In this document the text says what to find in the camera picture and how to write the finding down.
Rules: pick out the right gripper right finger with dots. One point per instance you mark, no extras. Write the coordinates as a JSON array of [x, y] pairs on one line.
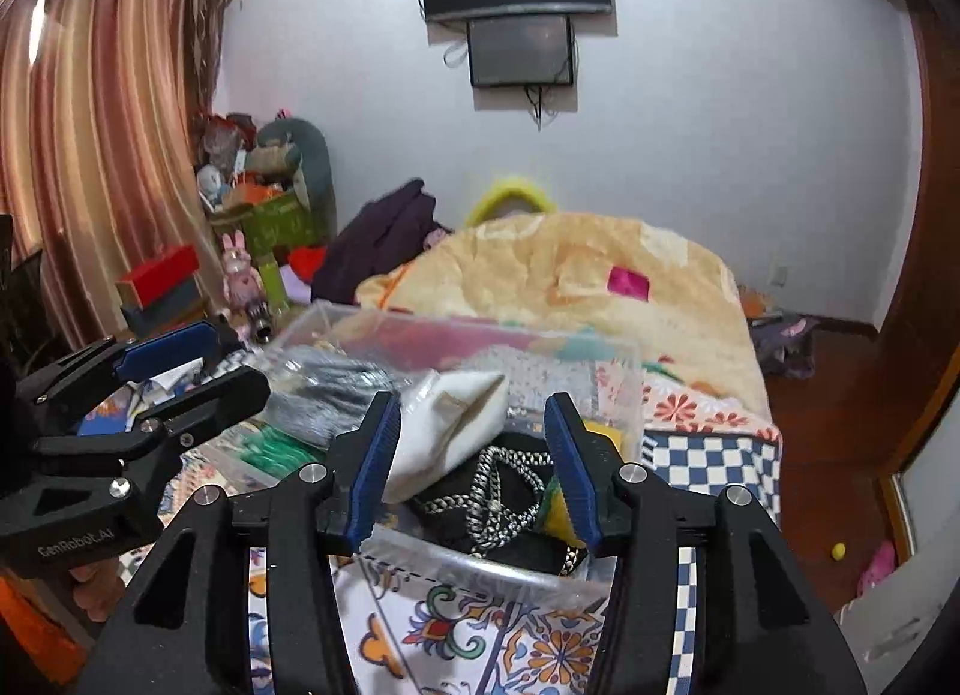
[[760, 627]]

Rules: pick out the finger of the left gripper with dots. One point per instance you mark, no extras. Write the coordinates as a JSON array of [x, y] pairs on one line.
[[197, 416], [208, 341]]

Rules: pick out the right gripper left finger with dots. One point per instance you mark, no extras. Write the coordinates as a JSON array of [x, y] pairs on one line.
[[183, 625]]

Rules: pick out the green knitted glove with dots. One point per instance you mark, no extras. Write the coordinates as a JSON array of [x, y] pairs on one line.
[[275, 453]]

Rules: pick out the grey knitted gloves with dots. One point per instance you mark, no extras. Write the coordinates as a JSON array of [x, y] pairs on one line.
[[317, 394]]

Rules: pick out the white fabric pouch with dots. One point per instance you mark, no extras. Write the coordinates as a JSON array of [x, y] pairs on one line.
[[445, 419]]

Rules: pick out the person's left hand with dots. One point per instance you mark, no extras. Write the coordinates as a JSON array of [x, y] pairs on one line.
[[97, 589]]

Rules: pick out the pink rabbit figurine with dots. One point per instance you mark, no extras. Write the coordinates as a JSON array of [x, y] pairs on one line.
[[242, 284]]

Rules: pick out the red box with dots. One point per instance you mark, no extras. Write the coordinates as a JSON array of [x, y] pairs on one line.
[[150, 281]]

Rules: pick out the green cylinder bottle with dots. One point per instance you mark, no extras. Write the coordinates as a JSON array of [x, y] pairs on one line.
[[272, 284]]

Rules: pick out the red cloth on floor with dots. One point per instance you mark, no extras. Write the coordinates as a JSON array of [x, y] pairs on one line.
[[305, 261]]

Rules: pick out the green cardboard box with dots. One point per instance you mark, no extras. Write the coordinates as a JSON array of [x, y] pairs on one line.
[[280, 221]]

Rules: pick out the grey green plush toy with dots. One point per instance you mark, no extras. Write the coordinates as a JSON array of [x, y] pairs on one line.
[[291, 150]]

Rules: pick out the dark purple clothing pile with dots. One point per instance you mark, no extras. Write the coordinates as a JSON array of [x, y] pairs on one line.
[[385, 234]]

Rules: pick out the black knitted item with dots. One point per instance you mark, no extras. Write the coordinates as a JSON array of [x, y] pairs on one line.
[[494, 507]]

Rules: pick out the striped brown curtain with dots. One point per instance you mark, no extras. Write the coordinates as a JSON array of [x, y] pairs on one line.
[[103, 108]]

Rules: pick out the clear plastic storage box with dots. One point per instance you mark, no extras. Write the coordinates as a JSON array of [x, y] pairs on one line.
[[602, 376]]

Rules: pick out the brown wooden door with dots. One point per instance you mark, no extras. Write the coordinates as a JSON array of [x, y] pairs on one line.
[[915, 368]]

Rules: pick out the yellow fleece blanket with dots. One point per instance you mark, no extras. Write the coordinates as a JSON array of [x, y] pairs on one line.
[[584, 273]]

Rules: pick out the small black wall monitor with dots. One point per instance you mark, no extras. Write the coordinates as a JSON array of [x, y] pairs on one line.
[[525, 51]]

